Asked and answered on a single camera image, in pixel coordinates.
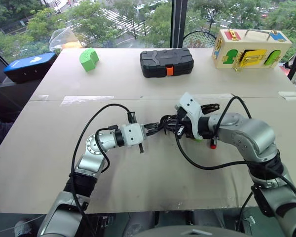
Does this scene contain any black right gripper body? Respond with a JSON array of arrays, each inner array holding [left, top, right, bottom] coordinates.
[[174, 108, 193, 139]]

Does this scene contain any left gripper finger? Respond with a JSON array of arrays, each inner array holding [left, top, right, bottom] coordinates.
[[145, 126, 166, 137], [144, 121, 164, 131]]

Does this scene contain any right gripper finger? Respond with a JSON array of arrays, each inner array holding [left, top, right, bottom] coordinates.
[[159, 122, 179, 136], [159, 114, 181, 123]]

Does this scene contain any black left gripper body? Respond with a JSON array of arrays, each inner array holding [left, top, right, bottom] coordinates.
[[127, 112, 149, 154]]

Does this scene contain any black tool case orange latch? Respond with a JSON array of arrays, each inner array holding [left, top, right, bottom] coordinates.
[[139, 47, 195, 79]]

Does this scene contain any green foam block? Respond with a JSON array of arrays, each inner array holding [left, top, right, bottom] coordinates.
[[79, 47, 100, 73]]

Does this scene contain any grey rounded robot torso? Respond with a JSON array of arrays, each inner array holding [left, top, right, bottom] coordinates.
[[135, 224, 240, 237]]

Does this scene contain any wooden latch lock box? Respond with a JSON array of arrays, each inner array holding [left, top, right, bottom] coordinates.
[[211, 28, 293, 73]]

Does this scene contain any clear plastic bag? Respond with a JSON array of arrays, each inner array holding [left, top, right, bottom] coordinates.
[[48, 26, 87, 53]]

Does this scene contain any blue and black box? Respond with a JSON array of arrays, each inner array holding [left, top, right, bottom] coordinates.
[[3, 51, 58, 84]]

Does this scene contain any white shoe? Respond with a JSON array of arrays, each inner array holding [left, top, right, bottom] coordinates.
[[14, 218, 33, 237]]

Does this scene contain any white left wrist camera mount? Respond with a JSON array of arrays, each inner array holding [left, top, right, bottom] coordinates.
[[120, 122, 146, 148]]

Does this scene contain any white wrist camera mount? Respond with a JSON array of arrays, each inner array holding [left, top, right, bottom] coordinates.
[[120, 122, 146, 148], [175, 92, 203, 141]]

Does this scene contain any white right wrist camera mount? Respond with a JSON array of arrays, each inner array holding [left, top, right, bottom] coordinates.
[[175, 92, 203, 141]]

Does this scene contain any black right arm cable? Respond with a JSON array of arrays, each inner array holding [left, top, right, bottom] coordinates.
[[174, 94, 296, 237]]

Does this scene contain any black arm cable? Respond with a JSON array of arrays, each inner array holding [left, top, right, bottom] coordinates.
[[174, 94, 296, 237], [70, 103, 132, 237]]

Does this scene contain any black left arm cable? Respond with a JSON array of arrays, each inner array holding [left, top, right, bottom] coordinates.
[[70, 103, 132, 237]]

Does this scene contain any black window frame post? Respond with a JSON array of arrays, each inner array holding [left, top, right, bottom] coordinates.
[[171, 0, 188, 49]]

